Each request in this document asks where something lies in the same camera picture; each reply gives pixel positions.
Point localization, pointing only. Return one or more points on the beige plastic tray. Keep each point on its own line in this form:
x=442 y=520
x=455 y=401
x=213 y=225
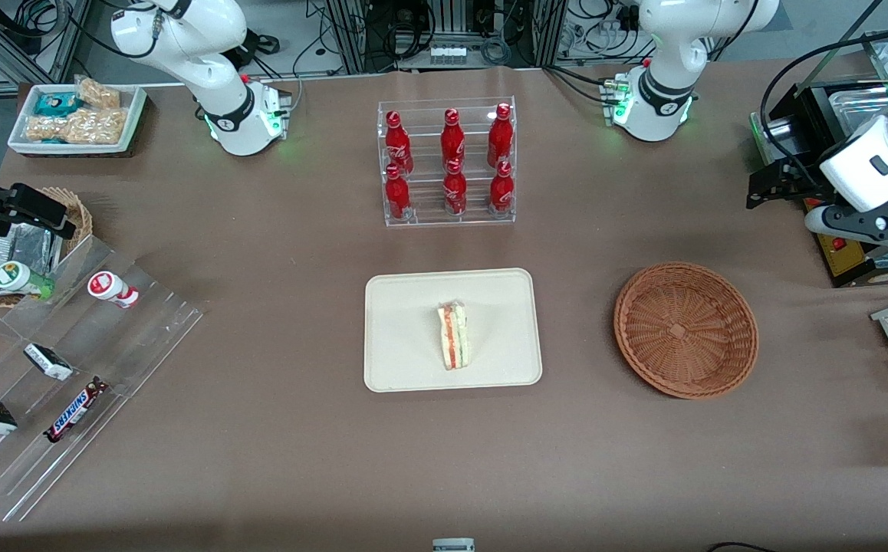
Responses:
x=398 y=330

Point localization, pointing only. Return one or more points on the teal snack packet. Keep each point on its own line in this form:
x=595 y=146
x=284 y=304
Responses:
x=55 y=104

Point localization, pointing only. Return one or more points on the green capped yogurt bottle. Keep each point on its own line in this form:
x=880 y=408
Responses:
x=18 y=277

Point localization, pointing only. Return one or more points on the large rice cracker packet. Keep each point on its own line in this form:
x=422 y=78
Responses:
x=80 y=126

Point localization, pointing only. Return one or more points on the white rectangular snack tray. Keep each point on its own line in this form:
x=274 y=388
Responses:
x=133 y=115

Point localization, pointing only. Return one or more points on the small white grey device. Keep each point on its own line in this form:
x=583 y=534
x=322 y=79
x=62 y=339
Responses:
x=453 y=545

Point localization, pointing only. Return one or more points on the Snickers chocolate bar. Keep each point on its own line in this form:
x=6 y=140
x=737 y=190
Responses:
x=74 y=412

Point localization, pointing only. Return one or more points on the triangular sandwich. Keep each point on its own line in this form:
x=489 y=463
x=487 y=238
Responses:
x=453 y=337

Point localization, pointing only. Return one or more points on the silver foil packet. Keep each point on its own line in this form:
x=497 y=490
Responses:
x=26 y=247

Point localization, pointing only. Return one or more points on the small rice cracker packet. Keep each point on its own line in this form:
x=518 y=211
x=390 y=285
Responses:
x=99 y=93

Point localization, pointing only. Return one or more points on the large brown wicker basket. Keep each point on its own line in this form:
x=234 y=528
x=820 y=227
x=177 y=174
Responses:
x=682 y=330

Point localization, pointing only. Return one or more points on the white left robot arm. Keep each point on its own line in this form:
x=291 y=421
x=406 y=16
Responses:
x=666 y=46

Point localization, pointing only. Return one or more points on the red capped yogurt bottle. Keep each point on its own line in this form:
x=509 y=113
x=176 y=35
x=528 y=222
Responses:
x=110 y=287

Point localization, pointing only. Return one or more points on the clear acrylic stepped shelf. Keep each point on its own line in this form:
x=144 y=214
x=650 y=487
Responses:
x=129 y=345

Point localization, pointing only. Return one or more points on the clear acrylic bottle rack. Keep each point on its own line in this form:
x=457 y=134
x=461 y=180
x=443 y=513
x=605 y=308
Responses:
x=429 y=211

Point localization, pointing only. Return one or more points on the small brown wicker basket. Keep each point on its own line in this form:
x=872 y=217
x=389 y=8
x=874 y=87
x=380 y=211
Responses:
x=80 y=215

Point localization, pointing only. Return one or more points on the white power strip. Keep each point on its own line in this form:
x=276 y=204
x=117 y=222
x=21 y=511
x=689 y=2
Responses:
x=448 y=55

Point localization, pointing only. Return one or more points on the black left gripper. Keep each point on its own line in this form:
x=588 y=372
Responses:
x=799 y=173

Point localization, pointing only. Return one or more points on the clear warmer pan lid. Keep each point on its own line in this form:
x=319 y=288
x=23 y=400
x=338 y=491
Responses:
x=854 y=107

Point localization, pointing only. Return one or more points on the black food warmer machine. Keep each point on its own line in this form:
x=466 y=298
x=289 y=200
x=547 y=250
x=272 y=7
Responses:
x=846 y=264

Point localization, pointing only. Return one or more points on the red cola bottle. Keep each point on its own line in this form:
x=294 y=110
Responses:
x=452 y=138
x=396 y=195
x=397 y=146
x=455 y=192
x=501 y=190
x=500 y=138

